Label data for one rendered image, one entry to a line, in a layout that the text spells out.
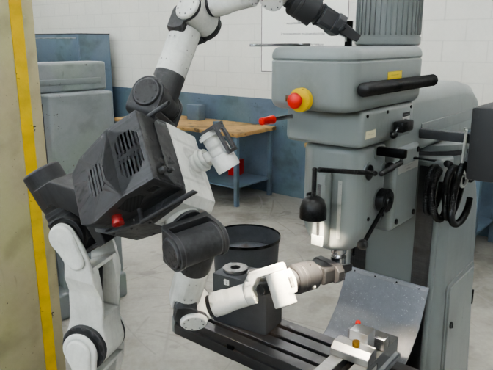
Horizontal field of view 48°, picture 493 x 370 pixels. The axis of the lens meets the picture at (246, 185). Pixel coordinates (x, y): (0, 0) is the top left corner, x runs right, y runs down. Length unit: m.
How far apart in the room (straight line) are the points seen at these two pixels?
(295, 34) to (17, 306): 4.73
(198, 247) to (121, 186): 0.24
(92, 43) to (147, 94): 7.23
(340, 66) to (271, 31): 5.60
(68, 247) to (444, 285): 1.27
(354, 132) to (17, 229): 1.94
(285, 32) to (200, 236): 5.59
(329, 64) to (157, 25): 7.01
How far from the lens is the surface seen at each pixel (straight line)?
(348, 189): 1.55
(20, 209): 2.94
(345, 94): 1.38
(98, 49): 8.82
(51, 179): 1.67
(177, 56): 1.62
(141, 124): 1.39
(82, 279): 1.67
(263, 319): 1.96
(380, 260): 2.10
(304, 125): 1.55
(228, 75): 7.40
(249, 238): 4.01
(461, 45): 5.90
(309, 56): 1.41
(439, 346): 2.19
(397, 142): 1.70
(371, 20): 1.75
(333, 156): 1.55
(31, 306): 3.12
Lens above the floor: 1.90
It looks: 15 degrees down
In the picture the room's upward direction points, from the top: straight up
